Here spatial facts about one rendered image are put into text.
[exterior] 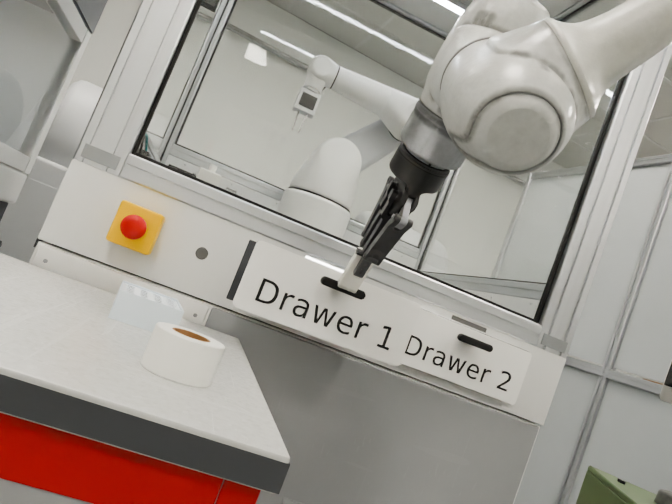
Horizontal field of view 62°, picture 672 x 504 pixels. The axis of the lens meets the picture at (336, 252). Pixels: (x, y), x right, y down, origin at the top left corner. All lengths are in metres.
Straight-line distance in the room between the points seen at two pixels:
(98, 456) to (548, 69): 0.46
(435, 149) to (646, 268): 2.14
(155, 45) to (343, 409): 0.73
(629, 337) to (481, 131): 2.25
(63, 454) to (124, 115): 0.70
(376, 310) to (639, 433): 1.78
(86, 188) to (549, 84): 0.77
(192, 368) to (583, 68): 0.43
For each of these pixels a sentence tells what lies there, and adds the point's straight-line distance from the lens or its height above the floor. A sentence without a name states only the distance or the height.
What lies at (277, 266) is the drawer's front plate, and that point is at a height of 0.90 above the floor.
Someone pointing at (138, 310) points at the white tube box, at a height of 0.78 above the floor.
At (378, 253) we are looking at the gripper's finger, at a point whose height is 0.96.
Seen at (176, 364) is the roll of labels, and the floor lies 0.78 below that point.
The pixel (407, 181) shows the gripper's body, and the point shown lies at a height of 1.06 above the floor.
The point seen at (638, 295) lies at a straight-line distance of 2.74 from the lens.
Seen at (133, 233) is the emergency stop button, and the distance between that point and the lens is 0.95.
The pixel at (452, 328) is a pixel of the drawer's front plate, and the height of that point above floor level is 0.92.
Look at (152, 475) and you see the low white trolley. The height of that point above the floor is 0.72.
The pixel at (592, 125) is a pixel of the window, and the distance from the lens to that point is 1.34.
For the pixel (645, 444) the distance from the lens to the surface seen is 2.53.
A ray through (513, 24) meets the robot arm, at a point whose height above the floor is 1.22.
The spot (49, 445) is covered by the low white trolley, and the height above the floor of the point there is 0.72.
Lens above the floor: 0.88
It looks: 5 degrees up
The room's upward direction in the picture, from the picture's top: 21 degrees clockwise
